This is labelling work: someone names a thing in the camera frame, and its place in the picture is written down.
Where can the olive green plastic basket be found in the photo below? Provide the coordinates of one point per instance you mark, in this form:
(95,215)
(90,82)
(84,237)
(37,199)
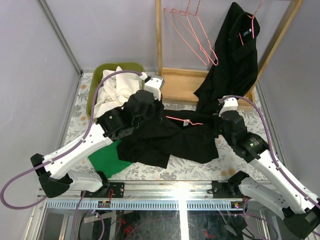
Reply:
(98,76)

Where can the pink wire hanger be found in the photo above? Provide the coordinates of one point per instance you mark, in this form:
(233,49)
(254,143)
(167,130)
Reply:
(183,32)

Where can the aluminium rail frame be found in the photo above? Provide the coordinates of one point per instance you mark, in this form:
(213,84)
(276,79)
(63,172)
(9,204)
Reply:
(138,195)

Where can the pink hanger of white shirt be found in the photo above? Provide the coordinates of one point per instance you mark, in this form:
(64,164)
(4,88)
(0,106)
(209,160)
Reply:
(209,58)

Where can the green cloth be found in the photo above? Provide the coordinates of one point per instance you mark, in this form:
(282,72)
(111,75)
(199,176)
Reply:
(106,160)

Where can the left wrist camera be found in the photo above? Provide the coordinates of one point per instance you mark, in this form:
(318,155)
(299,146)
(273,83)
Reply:
(152,84)

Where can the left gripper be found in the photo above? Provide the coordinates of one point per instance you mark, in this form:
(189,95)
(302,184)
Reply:
(157,106)

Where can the pink hanger of black shirt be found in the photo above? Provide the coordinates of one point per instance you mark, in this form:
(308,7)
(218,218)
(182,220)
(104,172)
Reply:
(185,121)

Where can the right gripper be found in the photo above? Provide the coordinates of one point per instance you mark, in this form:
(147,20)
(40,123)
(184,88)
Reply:
(216,119)

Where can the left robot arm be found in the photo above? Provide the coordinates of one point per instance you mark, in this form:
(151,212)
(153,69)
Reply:
(54,170)

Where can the wooden clothes rack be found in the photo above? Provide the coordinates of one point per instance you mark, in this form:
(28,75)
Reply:
(181,83)

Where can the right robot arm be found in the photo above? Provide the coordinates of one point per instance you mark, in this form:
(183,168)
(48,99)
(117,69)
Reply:
(295,204)

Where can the white shirt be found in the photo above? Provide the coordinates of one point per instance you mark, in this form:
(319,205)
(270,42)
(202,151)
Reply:
(116,88)

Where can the floral table mat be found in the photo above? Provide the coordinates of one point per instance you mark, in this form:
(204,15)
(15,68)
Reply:
(178,169)

